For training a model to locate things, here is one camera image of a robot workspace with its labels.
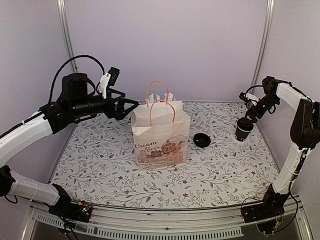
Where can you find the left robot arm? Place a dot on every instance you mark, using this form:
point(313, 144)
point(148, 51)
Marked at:
point(80, 100)

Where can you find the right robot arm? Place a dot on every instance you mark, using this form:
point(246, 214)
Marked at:
point(304, 132)

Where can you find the aluminium front rail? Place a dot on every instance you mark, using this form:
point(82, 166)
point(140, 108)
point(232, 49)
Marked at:
point(123, 223)

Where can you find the black white paper coffee cup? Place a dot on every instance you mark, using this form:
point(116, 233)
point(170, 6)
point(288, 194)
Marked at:
point(240, 135)

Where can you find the white paper takeout bag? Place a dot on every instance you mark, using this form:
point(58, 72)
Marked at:
point(160, 130)

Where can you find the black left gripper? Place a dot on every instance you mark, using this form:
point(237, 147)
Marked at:
point(112, 113)

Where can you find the right aluminium frame post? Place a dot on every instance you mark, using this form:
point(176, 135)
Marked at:
point(264, 40)

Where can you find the left aluminium frame post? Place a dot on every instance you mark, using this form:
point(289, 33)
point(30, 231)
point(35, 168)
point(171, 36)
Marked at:
point(62, 13)

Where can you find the aluminium frame post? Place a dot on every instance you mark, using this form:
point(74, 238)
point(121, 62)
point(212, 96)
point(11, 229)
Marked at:
point(62, 13)
point(264, 40)

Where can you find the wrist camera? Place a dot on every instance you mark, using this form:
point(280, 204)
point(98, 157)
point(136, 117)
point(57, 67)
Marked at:
point(249, 99)
point(106, 81)

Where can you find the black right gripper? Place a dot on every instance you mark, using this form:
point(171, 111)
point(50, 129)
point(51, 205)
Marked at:
point(249, 112)

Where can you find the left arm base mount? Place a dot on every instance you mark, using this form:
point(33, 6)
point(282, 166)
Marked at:
point(79, 211)

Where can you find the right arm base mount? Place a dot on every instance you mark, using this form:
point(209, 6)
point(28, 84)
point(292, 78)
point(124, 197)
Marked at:
point(262, 212)

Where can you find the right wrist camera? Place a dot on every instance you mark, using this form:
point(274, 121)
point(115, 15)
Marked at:
point(249, 99)

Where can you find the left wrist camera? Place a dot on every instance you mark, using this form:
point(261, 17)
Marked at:
point(106, 81)

